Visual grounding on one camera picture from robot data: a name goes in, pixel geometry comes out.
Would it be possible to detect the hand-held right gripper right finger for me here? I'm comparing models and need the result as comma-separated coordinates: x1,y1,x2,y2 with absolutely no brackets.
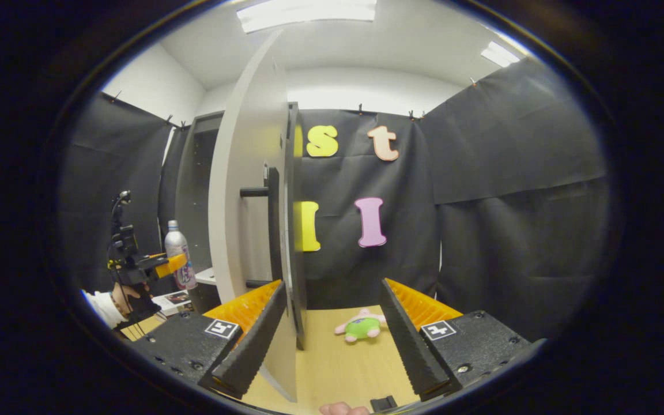
378,277,547,402

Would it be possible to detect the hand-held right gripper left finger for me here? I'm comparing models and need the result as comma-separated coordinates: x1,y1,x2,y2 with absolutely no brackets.
132,280,288,399

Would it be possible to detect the silver bottle with red label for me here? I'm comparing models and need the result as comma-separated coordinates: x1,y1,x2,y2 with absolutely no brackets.
164,220,198,291

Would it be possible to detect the black door handle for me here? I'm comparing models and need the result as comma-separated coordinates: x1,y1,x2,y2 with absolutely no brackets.
239,167,282,288

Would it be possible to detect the beige cabinet door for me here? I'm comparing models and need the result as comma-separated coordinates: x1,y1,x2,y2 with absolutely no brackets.
207,30,310,403

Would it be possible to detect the green and pink plush toy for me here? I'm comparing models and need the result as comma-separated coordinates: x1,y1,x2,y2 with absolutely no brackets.
334,308,388,344

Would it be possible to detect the black backdrop cloth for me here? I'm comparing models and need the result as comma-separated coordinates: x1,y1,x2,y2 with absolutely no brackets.
58,56,609,342

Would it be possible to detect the ceiling light panel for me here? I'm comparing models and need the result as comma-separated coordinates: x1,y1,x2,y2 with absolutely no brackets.
481,41,520,68
237,0,378,33

